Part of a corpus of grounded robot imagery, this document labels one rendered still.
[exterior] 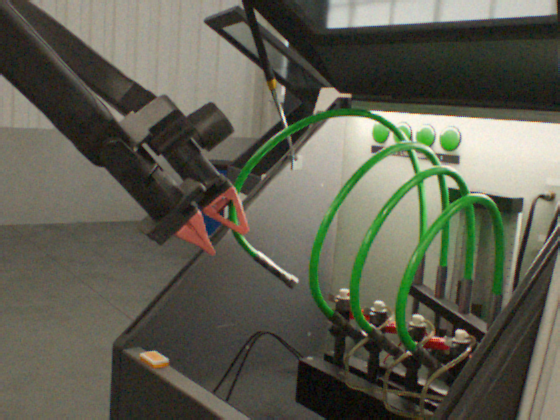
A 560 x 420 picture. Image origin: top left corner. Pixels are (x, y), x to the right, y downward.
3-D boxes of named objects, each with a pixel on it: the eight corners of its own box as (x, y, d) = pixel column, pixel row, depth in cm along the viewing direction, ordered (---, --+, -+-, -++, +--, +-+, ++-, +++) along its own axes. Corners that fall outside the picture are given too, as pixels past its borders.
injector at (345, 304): (313, 413, 121) (323, 297, 118) (334, 406, 124) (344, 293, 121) (324, 419, 119) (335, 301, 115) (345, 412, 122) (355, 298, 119)
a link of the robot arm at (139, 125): (64, 114, 87) (93, 154, 82) (134, 55, 87) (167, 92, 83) (114, 160, 97) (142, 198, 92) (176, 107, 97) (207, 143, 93)
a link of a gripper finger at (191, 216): (232, 247, 97) (190, 199, 93) (195, 283, 95) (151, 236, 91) (216, 237, 103) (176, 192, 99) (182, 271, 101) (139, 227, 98)
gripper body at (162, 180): (210, 192, 94) (175, 152, 91) (155, 244, 92) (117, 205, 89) (195, 186, 100) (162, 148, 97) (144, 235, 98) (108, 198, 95)
